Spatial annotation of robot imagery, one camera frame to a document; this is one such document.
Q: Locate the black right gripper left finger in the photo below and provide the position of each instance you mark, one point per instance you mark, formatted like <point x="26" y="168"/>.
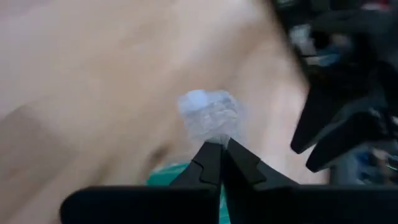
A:
<point x="140" y="205"/>

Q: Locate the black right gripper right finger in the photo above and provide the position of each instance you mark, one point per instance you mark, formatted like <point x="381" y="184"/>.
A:
<point x="311" y="205"/>

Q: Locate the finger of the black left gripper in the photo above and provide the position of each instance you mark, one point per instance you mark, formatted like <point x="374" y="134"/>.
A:
<point x="317" y="121"/>
<point x="342" y="140"/>

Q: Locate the green elastic bandage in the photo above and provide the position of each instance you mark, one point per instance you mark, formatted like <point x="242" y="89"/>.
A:
<point x="164" y="175"/>

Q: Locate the clear plastic bag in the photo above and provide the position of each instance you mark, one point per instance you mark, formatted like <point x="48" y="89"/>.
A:
<point x="210" y="115"/>

